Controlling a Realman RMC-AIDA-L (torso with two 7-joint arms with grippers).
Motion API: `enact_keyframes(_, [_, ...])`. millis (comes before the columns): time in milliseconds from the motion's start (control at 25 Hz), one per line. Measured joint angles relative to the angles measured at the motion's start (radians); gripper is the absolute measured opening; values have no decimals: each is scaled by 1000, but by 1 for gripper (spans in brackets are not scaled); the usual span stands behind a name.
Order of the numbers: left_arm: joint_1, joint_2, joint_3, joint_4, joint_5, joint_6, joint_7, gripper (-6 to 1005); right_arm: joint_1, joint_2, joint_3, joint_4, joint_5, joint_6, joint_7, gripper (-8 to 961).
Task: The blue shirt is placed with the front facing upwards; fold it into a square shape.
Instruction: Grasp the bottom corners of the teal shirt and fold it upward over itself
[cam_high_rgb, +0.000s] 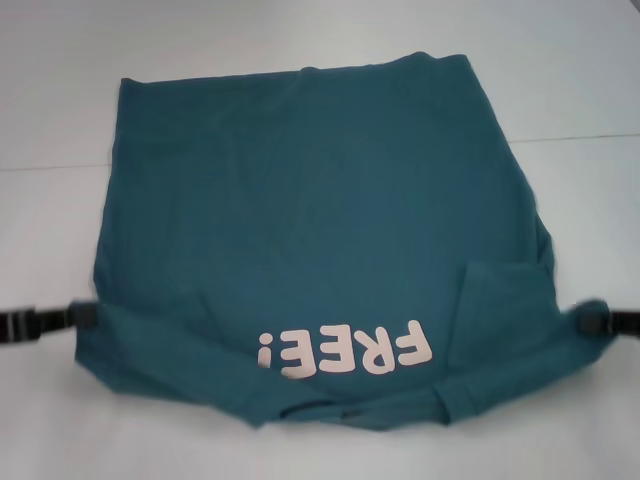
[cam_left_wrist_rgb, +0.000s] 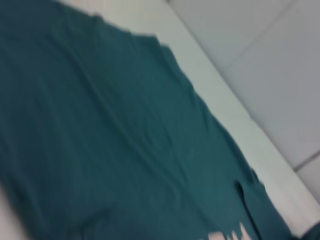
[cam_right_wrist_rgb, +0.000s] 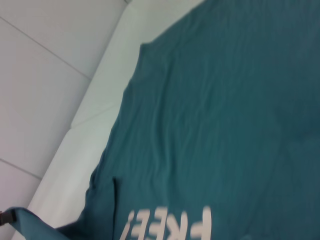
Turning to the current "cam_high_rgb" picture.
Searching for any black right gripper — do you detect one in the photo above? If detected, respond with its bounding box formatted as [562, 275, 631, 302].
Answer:
[572, 301, 640, 342]

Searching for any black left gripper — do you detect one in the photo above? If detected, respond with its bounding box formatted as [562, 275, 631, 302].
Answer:
[0, 304, 100, 346]

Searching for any teal T-shirt with pink print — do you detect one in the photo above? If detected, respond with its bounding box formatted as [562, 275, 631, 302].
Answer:
[72, 49, 626, 432]

